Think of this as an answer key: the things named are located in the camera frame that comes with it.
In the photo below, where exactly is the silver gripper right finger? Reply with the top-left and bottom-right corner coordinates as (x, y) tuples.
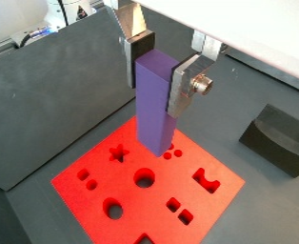
(166, 30), (222, 118)

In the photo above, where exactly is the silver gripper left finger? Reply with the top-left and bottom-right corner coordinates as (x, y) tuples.
(105, 2), (154, 89)

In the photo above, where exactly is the purple rectangular block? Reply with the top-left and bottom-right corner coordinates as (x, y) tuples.
(135, 50), (177, 156)

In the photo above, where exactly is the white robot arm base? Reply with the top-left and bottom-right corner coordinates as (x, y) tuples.
(11, 0), (94, 48)

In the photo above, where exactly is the dark grey panel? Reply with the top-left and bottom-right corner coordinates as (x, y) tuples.
(0, 10), (133, 191)

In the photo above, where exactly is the red shape sorter board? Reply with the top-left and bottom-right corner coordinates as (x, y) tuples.
(51, 119), (244, 244)

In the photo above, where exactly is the aluminium frame rail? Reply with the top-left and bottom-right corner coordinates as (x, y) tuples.
(0, 38), (17, 55)

